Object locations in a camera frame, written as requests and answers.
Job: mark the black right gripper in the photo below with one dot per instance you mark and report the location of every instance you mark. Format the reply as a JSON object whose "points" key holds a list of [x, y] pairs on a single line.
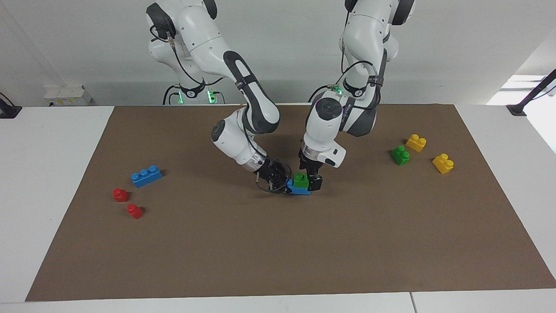
{"points": [[271, 171]]}

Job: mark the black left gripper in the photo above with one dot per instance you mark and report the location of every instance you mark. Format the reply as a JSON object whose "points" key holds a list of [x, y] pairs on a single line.
{"points": [[310, 167]]}

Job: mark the green two-stud toy block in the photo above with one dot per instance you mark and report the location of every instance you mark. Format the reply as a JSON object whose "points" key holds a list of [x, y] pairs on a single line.
{"points": [[400, 156], [300, 181]]}

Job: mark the blue three-stud toy block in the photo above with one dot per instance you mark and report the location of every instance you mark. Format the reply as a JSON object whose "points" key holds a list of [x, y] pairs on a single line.
{"points": [[299, 192], [147, 177]]}

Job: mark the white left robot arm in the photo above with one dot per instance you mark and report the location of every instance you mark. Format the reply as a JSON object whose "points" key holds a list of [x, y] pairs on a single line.
{"points": [[325, 130]]}

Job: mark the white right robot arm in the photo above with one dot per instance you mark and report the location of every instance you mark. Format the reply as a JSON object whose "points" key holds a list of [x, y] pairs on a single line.
{"points": [[204, 39]]}

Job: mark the yellow two-stud toy block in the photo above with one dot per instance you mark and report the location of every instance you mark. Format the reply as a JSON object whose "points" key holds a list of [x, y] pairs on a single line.
{"points": [[443, 164], [416, 143]]}

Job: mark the red one-stud toy block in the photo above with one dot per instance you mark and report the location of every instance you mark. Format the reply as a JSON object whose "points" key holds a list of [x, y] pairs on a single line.
{"points": [[134, 212], [120, 195]]}

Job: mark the brown table mat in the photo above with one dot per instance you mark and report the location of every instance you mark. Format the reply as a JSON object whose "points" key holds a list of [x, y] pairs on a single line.
{"points": [[260, 252]]}

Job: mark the white power strip box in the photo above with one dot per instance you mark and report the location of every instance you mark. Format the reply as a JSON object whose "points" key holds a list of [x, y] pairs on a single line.
{"points": [[67, 95]]}

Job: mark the black clamp mount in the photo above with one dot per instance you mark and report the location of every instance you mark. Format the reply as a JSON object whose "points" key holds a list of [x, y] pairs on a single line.
{"points": [[517, 109], [9, 111]]}

